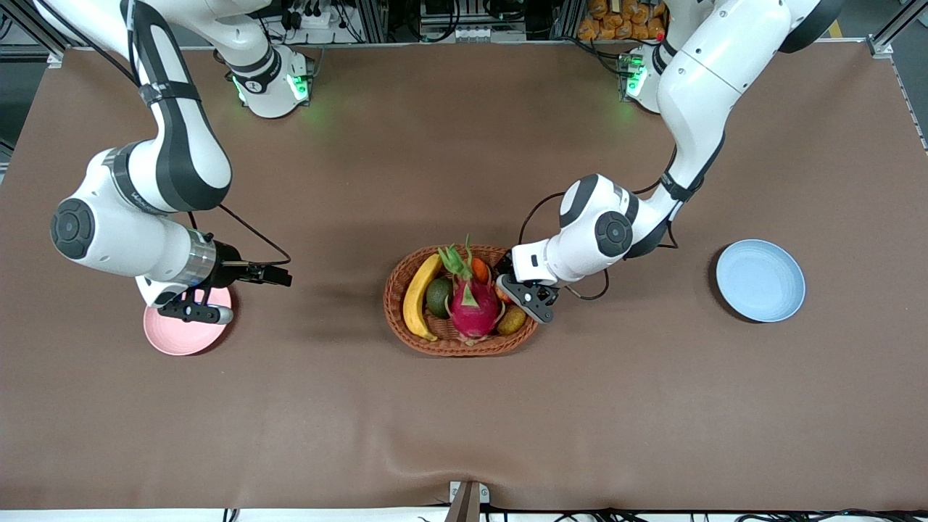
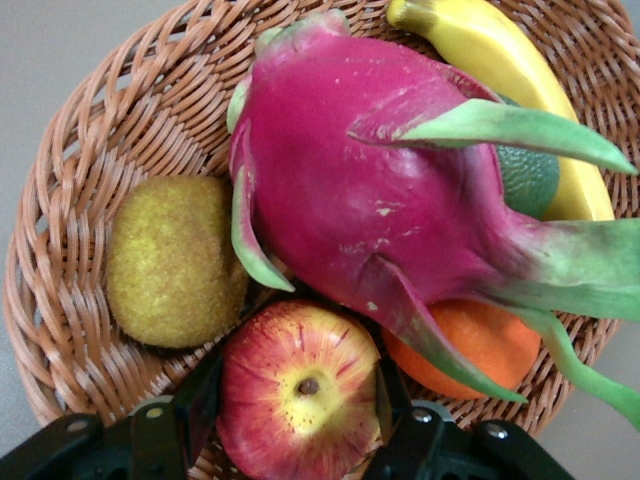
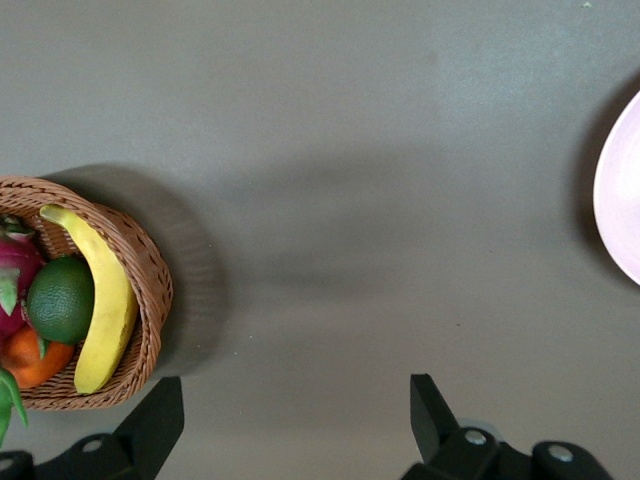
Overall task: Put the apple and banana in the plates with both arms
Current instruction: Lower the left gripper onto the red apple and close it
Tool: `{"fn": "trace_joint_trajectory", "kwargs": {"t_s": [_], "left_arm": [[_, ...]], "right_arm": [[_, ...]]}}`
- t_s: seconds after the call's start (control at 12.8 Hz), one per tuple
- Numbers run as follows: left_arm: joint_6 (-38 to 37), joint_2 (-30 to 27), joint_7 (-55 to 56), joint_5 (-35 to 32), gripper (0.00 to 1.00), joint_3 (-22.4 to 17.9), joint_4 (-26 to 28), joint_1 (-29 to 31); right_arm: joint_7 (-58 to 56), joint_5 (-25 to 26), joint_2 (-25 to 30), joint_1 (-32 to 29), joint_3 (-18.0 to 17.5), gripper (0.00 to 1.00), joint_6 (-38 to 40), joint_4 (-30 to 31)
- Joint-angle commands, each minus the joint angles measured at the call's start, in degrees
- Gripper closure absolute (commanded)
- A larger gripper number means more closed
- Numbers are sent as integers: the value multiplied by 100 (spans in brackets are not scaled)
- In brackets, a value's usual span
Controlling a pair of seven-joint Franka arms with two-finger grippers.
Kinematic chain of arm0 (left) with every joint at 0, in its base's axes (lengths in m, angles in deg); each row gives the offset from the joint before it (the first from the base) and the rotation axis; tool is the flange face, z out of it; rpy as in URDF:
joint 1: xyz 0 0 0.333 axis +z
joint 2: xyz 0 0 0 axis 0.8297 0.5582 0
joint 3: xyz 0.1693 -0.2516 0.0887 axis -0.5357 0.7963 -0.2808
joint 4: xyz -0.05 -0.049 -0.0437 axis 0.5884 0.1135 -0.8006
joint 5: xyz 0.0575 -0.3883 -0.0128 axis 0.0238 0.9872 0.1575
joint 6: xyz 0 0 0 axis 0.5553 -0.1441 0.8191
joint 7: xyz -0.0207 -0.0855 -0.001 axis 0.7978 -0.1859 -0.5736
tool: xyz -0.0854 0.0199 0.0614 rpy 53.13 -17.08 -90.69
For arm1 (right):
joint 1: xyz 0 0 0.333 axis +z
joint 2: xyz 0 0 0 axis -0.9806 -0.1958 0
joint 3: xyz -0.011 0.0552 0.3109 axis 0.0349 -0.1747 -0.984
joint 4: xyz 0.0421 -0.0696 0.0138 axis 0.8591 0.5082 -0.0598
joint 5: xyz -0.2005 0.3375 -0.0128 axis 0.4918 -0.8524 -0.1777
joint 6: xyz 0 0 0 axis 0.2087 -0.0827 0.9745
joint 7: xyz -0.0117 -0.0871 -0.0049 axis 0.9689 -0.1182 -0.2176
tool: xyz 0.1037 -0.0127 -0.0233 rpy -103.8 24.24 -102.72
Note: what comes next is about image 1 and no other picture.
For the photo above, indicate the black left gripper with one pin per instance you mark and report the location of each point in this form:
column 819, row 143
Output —
column 505, row 280

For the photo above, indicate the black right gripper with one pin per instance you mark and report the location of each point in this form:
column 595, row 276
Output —
column 230, row 265

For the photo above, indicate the red apple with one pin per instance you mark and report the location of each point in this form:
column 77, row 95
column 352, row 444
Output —
column 502, row 295

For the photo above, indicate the yellow banana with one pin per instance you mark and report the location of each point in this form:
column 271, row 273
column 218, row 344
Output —
column 417, row 304

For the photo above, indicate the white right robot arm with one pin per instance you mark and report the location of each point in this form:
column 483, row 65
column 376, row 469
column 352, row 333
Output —
column 145, row 239

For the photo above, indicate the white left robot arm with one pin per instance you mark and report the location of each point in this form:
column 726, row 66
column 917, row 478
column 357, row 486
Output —
column 696, row 87

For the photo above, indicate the orange tangerine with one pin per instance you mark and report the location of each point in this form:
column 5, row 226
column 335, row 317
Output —
column 480, row 272

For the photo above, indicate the pink dragon fruit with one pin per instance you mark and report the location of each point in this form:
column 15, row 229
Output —
column 475, row 308

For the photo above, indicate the brown kiwi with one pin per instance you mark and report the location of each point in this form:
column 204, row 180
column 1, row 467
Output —
column 510, row 321

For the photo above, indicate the green avocado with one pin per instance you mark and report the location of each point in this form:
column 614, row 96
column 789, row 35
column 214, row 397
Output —
column 437, row 297

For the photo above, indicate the pink plate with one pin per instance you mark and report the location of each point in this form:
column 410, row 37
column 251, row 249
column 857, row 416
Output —
column 181, row 337

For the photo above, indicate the brown wicker basket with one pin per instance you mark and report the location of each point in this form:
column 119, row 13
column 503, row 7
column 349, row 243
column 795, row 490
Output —
column 393, row 304

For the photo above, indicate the table cover cloth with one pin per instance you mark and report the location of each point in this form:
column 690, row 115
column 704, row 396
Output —
column 290, row 406

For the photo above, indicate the grey electronics rack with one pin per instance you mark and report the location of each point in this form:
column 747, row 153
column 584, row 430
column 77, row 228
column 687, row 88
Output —
column 471, row 14

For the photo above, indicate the light blue plate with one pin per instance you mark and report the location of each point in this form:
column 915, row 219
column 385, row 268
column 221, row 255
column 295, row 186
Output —
column 761, row 281

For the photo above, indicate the white power strip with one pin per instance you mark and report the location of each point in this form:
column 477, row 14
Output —
column 319, row 19

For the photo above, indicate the pile of orange objects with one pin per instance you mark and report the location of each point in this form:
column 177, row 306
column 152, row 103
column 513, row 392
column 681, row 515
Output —
column 616, row 22

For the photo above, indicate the metal camera pole bracket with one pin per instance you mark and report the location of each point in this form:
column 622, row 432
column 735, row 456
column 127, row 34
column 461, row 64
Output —
column 467, row 500

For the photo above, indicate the aluminium frame post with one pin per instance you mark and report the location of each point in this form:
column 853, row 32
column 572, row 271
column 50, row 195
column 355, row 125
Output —
column 375, row 20
column 565, row 20
column 895, row 29

